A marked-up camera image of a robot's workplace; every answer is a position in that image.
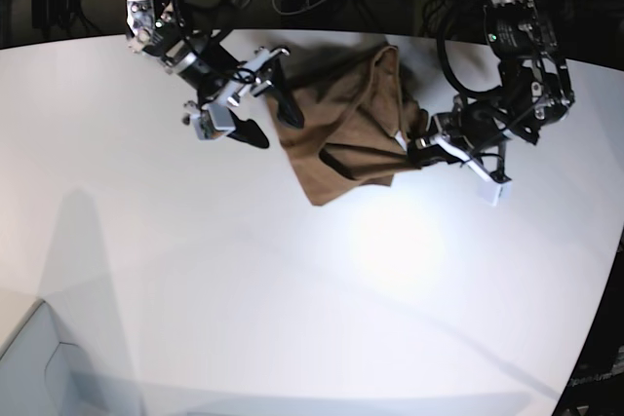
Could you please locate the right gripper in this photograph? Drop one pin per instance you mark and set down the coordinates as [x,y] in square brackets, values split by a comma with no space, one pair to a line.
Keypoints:
[219,78]

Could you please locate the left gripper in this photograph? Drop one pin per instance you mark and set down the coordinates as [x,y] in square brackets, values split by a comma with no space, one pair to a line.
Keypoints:
[471,134]

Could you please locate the brown t-shirt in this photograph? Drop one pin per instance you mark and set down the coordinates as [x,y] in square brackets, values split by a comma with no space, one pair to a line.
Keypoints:
[358,116]

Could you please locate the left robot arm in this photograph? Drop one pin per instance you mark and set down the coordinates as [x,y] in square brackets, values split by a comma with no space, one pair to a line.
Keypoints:
[534,91]

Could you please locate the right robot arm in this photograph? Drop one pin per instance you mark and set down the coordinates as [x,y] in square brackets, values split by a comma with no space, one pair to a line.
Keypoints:
[166,31]

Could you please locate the white box at table corner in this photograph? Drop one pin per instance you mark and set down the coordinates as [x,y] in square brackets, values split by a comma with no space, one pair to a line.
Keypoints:
[40,372]

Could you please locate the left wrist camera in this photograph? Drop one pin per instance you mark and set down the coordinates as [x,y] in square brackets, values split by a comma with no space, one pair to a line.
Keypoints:
[493,192]

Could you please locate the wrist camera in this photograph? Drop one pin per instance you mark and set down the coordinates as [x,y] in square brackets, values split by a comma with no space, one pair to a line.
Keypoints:
[493,192]
[212,124]

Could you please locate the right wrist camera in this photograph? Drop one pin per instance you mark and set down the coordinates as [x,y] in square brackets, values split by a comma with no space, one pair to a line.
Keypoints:
[212,124]

